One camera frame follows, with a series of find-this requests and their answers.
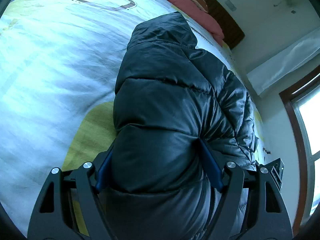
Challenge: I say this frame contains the black puffer jacket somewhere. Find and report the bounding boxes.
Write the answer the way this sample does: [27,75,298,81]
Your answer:
[106,12,257,239]

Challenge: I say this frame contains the right window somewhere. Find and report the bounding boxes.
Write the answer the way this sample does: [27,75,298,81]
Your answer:
[279,67,319,236]

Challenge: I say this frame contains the white right curtain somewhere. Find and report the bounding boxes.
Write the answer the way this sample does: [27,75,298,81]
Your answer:
[247,28,319,95]

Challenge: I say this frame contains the bed with patterned sheet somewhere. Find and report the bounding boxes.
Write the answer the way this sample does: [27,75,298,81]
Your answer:
[1,0,256,239]

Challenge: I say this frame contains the dark wooden headboard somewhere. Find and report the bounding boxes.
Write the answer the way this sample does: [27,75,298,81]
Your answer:
[205,0,245,50]

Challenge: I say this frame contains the red pillow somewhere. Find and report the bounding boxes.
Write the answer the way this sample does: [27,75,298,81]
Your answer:
[167,0,224,46]

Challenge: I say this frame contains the wall socket plate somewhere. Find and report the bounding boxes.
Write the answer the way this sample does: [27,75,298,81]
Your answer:
[225,0,236,11]

